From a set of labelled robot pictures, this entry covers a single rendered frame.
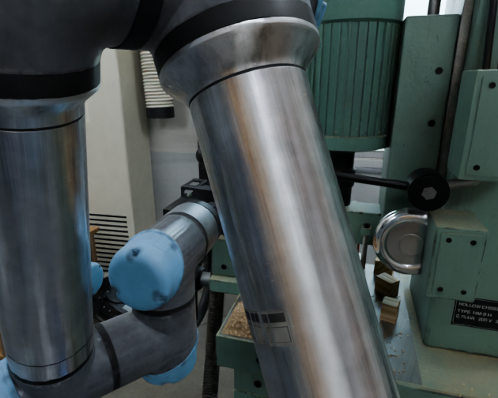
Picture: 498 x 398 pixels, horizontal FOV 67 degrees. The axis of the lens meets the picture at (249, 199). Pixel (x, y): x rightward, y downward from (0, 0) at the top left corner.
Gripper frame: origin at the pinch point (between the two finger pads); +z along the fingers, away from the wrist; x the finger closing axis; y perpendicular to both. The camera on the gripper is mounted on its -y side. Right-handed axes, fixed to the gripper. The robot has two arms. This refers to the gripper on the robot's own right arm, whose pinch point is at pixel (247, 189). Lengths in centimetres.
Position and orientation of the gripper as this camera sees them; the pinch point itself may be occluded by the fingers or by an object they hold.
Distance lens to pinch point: 70.4
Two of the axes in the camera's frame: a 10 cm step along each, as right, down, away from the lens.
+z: 2.7, -3.0, 9.1
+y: -9.6, -1.3, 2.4
